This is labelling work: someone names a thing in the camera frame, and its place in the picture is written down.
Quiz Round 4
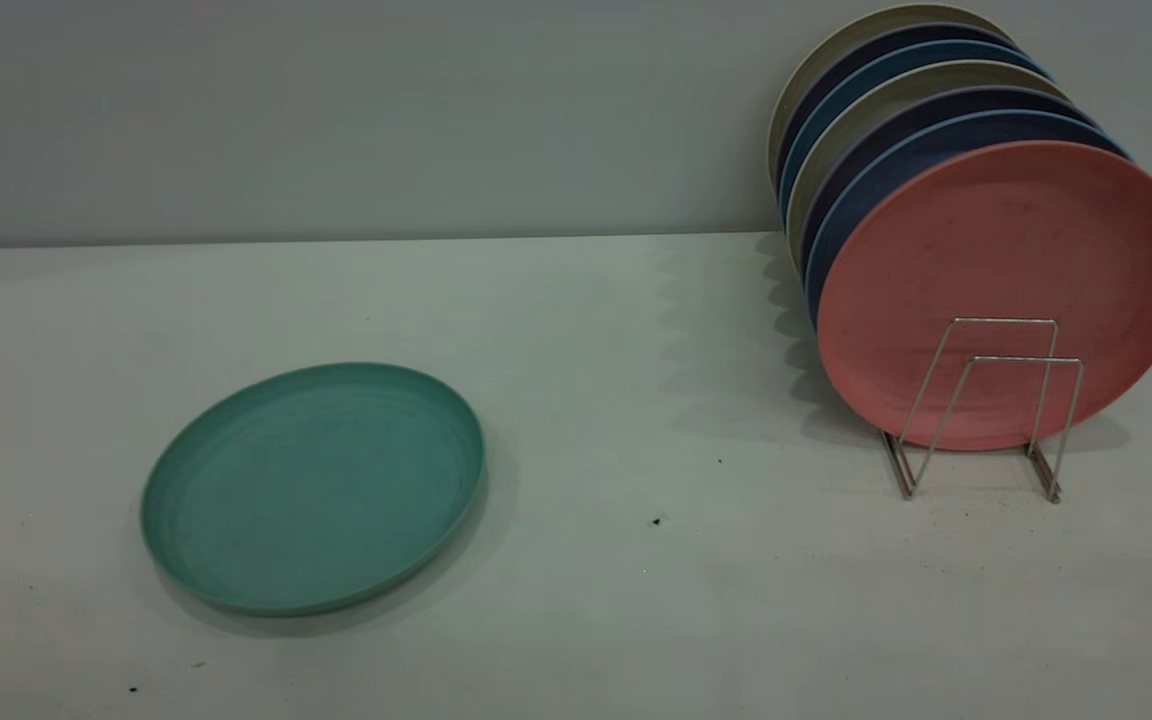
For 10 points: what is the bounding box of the dark navy round plate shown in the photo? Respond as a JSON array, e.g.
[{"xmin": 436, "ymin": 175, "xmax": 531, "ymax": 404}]
[{"xmin": 774, "ymin": 24, "xmax": 1022, "ymax": 186}]

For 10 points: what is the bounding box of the dark purple round plate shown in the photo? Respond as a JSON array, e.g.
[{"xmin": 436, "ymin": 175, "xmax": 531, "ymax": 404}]
[{"xmin": 798, "ymin": 86, "xmax": 1097, "ymax": 271}]

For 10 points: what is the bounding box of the metal wire plate rack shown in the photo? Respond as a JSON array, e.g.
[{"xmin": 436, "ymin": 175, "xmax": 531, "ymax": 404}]
[{"xmin": 881, "ymin": 318, "xmax": 1084, "ymax": 503}]

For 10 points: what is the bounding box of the beige round plate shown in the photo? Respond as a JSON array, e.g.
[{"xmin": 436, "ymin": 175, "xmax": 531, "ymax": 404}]
[
  {"xmin": 786, "ymin": 60, "xmax": 1072, "ymax": 266},
  {"xmin": 766, "ymin": 3, "xmax": 1012, "ymax": 191}
]

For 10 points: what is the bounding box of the green round plate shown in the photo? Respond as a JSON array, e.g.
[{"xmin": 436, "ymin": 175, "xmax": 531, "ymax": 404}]
[{"xmin": 140, "ymin": 362, "xmax": 487, "ymax": 617}]

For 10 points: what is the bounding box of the pink round plate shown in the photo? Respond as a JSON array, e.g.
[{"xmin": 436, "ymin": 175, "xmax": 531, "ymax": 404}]
[{"xmin": 816, "ymin": 140, "xmax": 1152, "ymax": 452}]

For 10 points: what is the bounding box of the teal blue round plate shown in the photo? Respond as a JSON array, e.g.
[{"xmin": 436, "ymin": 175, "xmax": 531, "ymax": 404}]
[{"xmin": 779, "ymin": 40, "xmax": 1049, "ymax": 216}]

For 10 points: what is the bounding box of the medium blue round plate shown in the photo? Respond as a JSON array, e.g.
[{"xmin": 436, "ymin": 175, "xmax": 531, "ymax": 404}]
[{"xmin": 804, "ymin": 110, "xmax": 1132, "ymax": 331}]

